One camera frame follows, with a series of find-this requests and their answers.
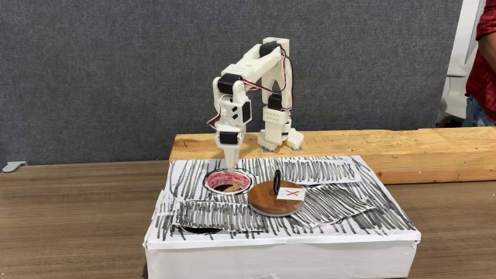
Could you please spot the round wooden lid black loop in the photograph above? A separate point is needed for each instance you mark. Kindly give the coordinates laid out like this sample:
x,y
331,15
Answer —
x,y
263,197

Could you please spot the flat paper sheet black strokes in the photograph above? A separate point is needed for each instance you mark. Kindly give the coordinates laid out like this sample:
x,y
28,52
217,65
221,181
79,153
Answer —
x,y
217,215

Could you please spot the white label with red cross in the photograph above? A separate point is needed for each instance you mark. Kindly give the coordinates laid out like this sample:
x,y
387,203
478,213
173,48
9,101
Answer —
x,y
291,193

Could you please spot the long paper sheet black strokes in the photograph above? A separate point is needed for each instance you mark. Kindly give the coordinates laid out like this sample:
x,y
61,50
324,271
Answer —
x,y
321,170

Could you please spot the white box with black strokes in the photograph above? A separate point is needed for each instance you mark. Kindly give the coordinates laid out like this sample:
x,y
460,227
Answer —
x,y
271,255

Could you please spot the crumpled paper sheet black strokes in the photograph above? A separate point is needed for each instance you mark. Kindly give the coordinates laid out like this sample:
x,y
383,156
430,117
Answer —
x,y
337,203

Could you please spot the felt partition panel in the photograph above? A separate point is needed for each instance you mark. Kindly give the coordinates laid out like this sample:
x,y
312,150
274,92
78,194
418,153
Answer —
x,y
116,77

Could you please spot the pale wooden plank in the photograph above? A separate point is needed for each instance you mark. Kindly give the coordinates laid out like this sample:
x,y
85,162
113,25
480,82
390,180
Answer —
x,y
407,155

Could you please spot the white moulded chair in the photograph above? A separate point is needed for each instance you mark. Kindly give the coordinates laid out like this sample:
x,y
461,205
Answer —
x,y
457,58

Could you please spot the person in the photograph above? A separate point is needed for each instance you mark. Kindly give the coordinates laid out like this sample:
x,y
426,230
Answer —
x,y
482,69

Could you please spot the grey partition foot bracket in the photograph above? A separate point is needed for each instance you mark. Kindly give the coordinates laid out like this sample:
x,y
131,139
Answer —
x,y
13,166

